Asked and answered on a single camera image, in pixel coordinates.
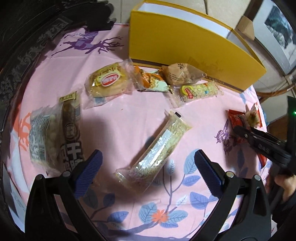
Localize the red dark snack packet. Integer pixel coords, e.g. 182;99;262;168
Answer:
225;110;247;144

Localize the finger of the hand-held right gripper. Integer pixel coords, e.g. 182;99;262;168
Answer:
248;127;288;146
233;125;292;167

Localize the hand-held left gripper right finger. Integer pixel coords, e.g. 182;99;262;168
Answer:
194;149;271;241

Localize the brown wrapped snack packet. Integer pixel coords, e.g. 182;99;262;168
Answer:
161;62;207;85

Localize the white printed paper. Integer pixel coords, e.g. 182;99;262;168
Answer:
2;162;26;219

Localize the yellow cardboard box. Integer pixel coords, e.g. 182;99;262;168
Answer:
128;0;267;93

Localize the red peanut packet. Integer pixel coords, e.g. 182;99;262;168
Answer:
245;102;263;128

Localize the clear peanut candy packet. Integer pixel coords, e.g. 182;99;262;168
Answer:
29;105;63;172

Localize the orange white snack packet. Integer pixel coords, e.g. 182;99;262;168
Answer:
134;65;170;93

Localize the long clear sesame bar packet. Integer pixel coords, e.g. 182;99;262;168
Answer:
115;111;193;194

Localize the long red bar packet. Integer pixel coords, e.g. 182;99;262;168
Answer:
257;153;269;169

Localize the round pastry red label packet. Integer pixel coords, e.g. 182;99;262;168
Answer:
84;61;134;109

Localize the person's right hand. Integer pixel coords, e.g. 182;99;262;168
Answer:
275;174;296;202

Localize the wooden armchair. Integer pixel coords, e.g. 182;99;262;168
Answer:
254;74;296;127

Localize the framed lotus painting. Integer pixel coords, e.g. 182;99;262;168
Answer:
225;0;296;76

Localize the rice bar yellow red label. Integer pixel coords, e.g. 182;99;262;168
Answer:
168;80;224;108

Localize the cardboard corner protector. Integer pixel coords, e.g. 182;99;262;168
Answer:
235;16;255;41

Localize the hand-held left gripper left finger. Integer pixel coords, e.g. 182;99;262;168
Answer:
24;149;104;241

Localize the dark brown bar packet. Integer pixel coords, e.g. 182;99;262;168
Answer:
59;89;84;176

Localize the dark carved wooden furniture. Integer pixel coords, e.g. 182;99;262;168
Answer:
0;0;114;130

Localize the pink printed tablecloth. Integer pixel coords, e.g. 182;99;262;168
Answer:
5;23;278;241

